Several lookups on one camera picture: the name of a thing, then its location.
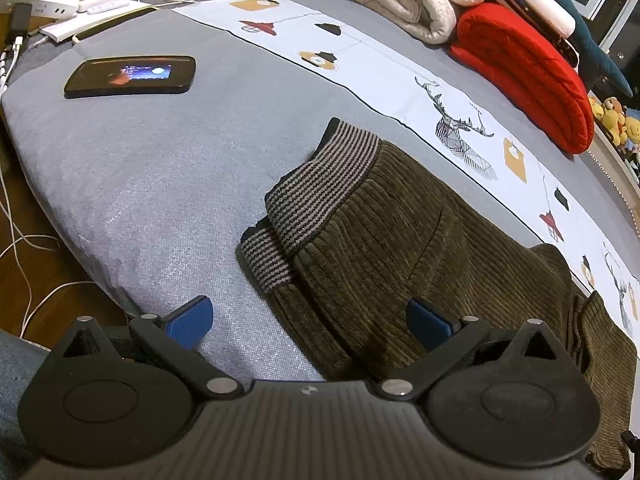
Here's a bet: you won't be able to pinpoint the pile of yellow plush toys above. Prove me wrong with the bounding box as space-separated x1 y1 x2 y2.
587 95 640 163

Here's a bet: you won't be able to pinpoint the white floor cable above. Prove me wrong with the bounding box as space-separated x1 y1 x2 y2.
0 170 103 341

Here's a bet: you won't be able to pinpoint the olive corduroy pants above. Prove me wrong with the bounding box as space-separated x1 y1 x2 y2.
237 117 638 478

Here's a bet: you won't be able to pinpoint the grey printed bed sheet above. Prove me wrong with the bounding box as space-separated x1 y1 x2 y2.
2 0 640 383

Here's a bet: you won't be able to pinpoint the black smartphone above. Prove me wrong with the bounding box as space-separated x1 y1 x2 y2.
64 55 197 100

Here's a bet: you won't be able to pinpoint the black charger plug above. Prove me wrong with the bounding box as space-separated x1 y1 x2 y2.
6 4 32 47

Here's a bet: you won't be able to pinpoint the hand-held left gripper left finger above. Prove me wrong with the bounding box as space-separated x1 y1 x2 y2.
47 296 246 401

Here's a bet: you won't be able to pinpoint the white power strip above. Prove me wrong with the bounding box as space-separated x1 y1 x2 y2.
0 0 81 17

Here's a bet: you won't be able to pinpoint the person's jeans leg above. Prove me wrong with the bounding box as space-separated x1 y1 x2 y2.
0 329 51 480

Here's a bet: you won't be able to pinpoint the red folded blanket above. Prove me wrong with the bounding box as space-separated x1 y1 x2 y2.
450 2 595 155

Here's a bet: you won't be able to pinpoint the teal plush pillow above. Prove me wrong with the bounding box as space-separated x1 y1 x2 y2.
520 0 633 97

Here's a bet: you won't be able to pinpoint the white flat adapter bar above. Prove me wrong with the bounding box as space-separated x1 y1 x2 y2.
40 2 153 42

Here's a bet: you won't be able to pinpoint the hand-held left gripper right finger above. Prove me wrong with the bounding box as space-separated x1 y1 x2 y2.
375 299 576 402

